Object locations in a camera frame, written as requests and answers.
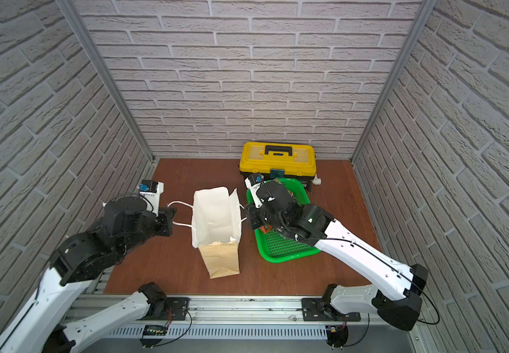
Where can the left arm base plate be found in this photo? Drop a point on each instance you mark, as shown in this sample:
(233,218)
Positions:
(171,308)

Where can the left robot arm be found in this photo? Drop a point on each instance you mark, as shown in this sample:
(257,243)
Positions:
(127,223)

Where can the white plastic fitting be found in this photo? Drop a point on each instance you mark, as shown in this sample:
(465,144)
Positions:
(316,180)

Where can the red small condiment packet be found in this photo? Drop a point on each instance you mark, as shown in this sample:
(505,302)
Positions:
(265,229)

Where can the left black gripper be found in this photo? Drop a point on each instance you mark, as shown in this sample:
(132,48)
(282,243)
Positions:
(165,220)

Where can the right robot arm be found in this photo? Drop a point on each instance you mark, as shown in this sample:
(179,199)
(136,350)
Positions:
(395,289)

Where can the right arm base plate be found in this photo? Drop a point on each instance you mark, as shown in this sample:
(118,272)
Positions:
(313,310)

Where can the green plastic basket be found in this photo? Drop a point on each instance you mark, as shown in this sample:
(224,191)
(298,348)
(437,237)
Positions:
(276,249)

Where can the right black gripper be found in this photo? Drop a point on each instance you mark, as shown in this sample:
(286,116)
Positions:
(251,211)

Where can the green pizza picture packet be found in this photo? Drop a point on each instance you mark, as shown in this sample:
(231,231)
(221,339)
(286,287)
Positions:
(296,189)

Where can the aluminium front rail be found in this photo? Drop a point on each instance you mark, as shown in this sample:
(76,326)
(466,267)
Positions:
(227,317)

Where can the left controller board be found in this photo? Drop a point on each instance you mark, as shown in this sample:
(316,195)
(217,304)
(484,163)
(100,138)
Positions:
(153,335)

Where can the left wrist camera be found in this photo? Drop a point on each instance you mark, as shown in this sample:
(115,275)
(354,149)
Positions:
(151,191)

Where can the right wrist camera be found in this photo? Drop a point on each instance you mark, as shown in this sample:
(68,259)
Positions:
(253,183)

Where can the right power connector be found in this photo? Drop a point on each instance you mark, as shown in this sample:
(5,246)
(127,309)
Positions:
(337,336)

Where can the brown paper bag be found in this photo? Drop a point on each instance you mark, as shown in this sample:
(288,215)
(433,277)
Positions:
(216,226)

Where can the yellow black toolbox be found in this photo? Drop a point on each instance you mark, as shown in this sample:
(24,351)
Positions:
(274,160)

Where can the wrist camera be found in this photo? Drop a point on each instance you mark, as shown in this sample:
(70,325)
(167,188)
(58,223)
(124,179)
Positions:
(253,183)
(151,191)

